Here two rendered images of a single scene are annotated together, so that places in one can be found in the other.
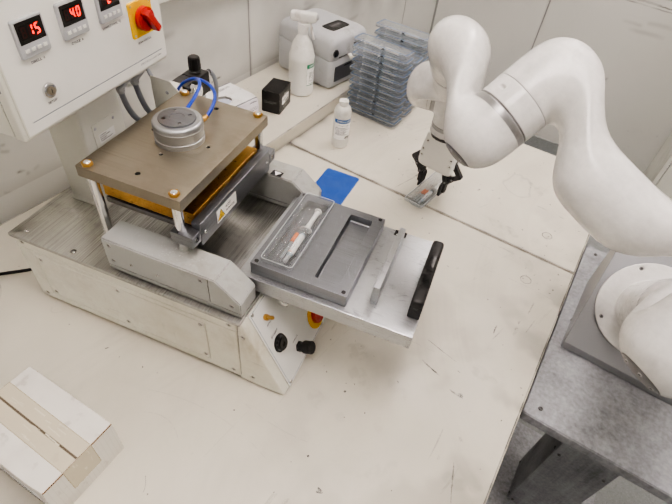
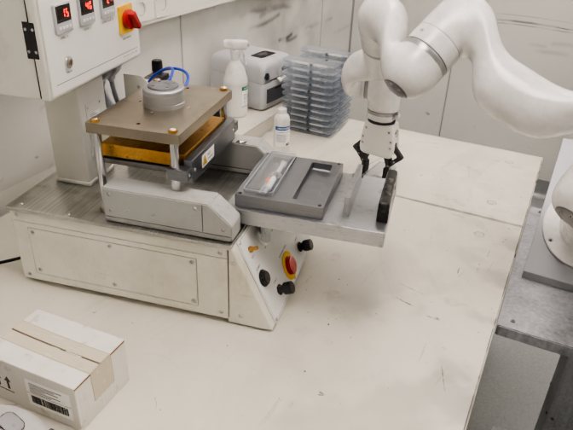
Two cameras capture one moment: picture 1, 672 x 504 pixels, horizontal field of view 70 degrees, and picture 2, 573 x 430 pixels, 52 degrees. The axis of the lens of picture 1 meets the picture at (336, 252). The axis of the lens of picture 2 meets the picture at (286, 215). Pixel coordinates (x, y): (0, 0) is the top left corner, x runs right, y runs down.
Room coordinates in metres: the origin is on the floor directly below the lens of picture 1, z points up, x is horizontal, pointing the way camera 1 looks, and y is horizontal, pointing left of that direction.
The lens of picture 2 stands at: (-0.44, 0.08, 1.50)
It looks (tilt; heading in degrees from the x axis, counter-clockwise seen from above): 30 degrees down; 358
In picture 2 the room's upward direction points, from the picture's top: 2 degrees clockwise
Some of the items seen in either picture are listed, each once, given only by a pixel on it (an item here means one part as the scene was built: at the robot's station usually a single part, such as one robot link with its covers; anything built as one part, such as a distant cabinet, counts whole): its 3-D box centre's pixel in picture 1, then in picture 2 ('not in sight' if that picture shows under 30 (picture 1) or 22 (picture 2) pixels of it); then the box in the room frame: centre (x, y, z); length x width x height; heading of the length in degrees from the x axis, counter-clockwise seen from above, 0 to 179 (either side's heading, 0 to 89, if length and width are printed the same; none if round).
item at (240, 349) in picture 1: (206, 250); (179, 223); (0.67, 0.26, 0.84); 0.53 x 0.37 x 0.17; 74
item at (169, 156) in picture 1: (173, 140); (154, 112); (0.69, 0.30, 1.08); 0.31 x 0.24 x 0.13; 164
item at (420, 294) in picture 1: (426, 277); (387, 194); (0.53, -0.15, 0.99); 0.15 x 0.02 x 0.04; 164
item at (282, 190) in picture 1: (263, 177); (227, 151); (0.77, 0.16, 0.96); 0.26 x 0.05 x 0.07; 74
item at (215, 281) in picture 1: (179, 268); (171, 208); (0.51, 0.25, 0.96); 0.25 x 0.05 x 0.07; 74
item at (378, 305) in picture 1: (346, 258); (315, 192); (0.57, -0.02, 0.97); 0.30 x 0.22 x 0.08; 74
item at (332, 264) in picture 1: (321, 244); (292, 183); (0.58, 0.03, 0.98); 0.20 x 0.17 x 0.03; 164
